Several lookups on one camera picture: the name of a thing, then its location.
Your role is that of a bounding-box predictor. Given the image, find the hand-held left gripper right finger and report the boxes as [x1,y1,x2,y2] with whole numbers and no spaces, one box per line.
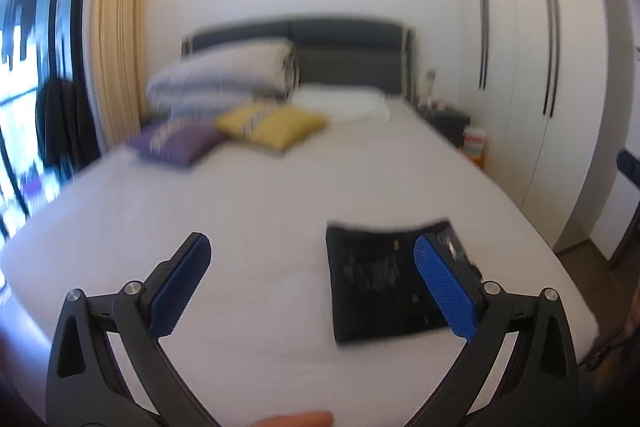
[400,233,581,427]

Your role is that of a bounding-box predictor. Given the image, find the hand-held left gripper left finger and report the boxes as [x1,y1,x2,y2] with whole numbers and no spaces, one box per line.
[46,232,221,427]

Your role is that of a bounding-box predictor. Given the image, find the black denim pants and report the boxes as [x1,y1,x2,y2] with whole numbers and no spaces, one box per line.
[326,219,483,348]

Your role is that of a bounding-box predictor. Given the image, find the person's left hand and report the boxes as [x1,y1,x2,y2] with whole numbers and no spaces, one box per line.
[250,411,335,427]

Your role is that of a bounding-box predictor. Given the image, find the bed with white sheet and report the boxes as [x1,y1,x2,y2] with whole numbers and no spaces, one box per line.
[0,99,601,427]

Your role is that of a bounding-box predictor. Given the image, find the purple cushion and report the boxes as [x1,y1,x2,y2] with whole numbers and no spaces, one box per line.
[125,122,228,168]

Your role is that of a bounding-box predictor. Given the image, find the orange and white container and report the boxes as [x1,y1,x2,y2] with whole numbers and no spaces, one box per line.
[462,127,487,168]

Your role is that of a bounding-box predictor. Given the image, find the dark nightstand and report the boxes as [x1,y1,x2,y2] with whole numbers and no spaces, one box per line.
[417,104,471,148]

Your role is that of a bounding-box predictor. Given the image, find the yellow cushion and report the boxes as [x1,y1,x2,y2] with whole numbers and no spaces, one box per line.
[214,103,328,152]

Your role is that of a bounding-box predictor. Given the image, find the white pillow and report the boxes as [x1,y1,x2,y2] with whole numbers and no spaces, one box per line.
[292,83,391,122]

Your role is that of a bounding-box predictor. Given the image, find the folded white duvet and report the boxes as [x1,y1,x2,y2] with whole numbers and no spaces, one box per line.
[145,38,301,118]

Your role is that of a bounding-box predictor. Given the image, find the white wardrobe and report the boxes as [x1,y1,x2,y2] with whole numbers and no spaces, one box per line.
[450,0,636,253]

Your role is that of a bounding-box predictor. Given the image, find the beige curtain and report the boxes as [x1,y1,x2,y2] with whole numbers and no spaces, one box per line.
[92,0,148,152]

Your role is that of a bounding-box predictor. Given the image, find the dark grey padded headboard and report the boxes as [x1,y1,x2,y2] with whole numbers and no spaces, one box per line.
[182,18,416,100]

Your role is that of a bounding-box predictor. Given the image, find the large window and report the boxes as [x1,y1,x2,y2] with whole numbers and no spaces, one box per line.
[0,0,96,238]

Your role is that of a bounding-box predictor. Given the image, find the long metal wardrobe handle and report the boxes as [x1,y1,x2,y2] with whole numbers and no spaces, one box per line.
[477,0,489,90]
[539,0,561,118]

